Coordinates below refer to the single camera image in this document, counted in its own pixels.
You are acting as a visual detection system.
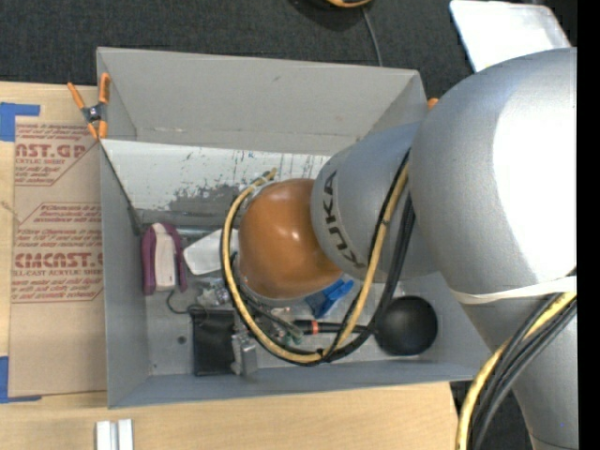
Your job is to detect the grey metal bin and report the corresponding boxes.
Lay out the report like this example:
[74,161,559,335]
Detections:
[96,47,491,410]

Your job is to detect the thin black cable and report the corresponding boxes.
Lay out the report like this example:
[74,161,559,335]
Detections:
[166,289,196,316]

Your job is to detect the clear crumpled plastic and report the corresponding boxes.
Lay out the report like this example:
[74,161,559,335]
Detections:
[195,277,232,308]

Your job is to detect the white plastic piece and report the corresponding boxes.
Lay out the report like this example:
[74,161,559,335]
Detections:
[182,226,240,276]

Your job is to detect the black ball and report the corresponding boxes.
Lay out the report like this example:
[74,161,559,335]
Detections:
[376,295,440,357]

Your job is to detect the blue plastic clip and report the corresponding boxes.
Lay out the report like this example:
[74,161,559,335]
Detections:
[305,277,356,320]

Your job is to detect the brown cardboard board red print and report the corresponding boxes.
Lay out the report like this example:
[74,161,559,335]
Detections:
[0,81,110,399]

